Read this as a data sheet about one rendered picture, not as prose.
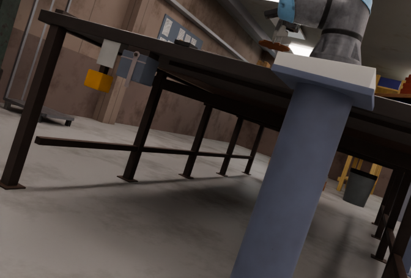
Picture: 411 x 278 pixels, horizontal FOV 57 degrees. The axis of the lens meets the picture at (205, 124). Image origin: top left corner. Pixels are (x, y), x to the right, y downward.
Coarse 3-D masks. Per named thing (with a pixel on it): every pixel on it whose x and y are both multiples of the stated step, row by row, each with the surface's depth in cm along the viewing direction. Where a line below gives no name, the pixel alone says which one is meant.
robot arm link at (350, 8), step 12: (336, 0) 106; (348, 0) 105; (360, 0) 105; (324, 12) 107; (336, 12) 106; (348, 12) 105; (360, 12) 105; (324, 24) 109; (336, 24) 106; (348, 24) 105; (360, 24) 106
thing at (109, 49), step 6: (108, 42) 175; (114, 42) 173; (102, 48) 176; (108, 48) 174; (114, 48) 173; (102, 54) 175; (108, 54) 174; (114, 54) 172; (102, 60) 175; (108, 60) 173; (114, 60) 172; (108, 66) 173
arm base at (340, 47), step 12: (324, 36) 109; (336, 36) 106; (348, 36) 105; (360, 36) 107; (324, 48) 106; (336, 48) 104; (348, 48) 104; (336, 60) 104; (348, 60) 104; (360, 60) 107
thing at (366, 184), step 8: (352, 168) 639; (352, 176) 634; (360, 176) 624; (368, 176) 620; (376, 176) 642; (352, 184) 631; (360, 184) 624; (368, 184) 622; (344, 192) 647; (352, 192) 629; (360, 192) 624; (368, 192) 627; (344, 200) 639; (352, 200) 628; (360, 200) 625
